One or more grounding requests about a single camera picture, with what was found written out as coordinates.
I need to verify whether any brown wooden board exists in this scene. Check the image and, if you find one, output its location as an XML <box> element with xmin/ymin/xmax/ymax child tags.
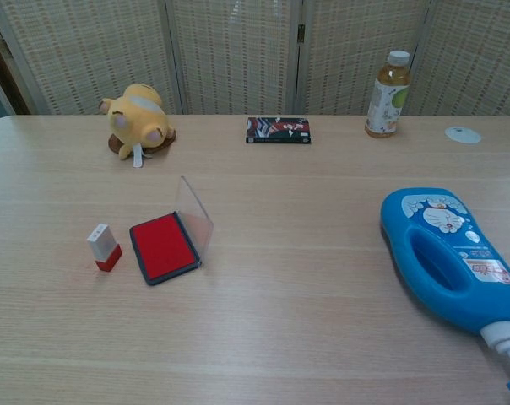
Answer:
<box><xmin>0</xmin><ymin>20</ymin><xmax>32</xmax><ymax>116</ymax></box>

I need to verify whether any red ink pad clear lid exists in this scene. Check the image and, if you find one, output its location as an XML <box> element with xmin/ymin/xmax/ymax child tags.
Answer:
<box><xmin>128</xmin><ymin>175</ymin><xmax>215</xmax><ymax>287</ymax></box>

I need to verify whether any tea bottle white cap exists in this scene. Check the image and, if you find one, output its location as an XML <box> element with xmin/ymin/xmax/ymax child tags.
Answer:
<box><xmin>364</xmin><ymin>49</ymin><xmax>411</xmax><ymax>139</ymax></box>

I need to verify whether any small red white stamp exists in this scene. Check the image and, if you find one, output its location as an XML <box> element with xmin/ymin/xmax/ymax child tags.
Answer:
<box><xmin>86</xmin><ymin>223</ymin><xmax>124</xmax><ymax>274</ymax></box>

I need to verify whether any white round table grommet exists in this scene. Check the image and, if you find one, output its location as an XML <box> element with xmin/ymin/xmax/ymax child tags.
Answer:
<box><xmin>444</xmin><ymin>125</ymin><xmax>481</xmax><ymax>145</ymax></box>

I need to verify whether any woven folding screen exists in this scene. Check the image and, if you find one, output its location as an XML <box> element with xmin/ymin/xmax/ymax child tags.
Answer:
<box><xmin>0</xmin><ymin>0</ymin><xmax>510</xmax><ymax>117</ymax></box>

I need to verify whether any yellow plush toy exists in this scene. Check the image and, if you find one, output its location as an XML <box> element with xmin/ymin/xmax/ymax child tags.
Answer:
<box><xmin>100</xmin><ymin>83</ymin><xmax>178</xmax><ymax>170</ymax></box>

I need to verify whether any blue cartoon pump bottle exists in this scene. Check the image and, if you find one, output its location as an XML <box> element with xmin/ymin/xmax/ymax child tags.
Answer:
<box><xmin>379</xmin><ymin>187</ymin><xmax>510</xmax><ymax>396</ymax></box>

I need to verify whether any dark patterned card box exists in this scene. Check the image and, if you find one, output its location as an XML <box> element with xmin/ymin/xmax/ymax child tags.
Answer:
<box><xmin>245</xmin><ymin>116</ymin><xmax>312</xmax><ymax>146</ymax></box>

